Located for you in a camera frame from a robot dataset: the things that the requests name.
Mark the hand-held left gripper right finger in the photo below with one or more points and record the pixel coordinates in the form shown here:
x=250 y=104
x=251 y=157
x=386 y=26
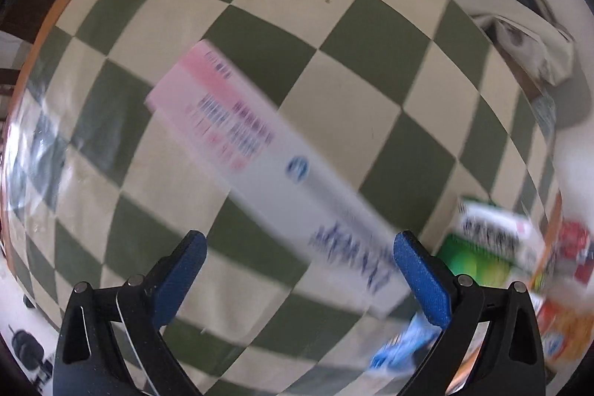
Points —
x=421 y=277

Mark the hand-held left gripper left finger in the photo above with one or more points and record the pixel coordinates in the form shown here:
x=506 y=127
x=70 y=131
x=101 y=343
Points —
x=182 y=273

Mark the pink white toothpaste box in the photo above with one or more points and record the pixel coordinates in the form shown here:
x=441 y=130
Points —
x=278 y=173

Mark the crumpled blue wrapper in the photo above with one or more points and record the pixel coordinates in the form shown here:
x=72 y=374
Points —
x=399 y=347

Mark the white green medicine box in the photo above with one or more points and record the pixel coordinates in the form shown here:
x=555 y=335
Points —
x=496 y=233

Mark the orange box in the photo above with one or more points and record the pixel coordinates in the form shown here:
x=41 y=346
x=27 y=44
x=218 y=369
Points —
x=564 y=331

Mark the red drink can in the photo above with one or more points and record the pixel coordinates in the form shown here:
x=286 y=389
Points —
x=574 y=245

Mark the green checkered tablecloth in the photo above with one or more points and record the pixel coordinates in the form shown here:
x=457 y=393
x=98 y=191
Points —
x=371 y=76

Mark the dark wooden chair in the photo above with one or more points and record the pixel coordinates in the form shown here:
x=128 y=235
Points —
x=28 y=6

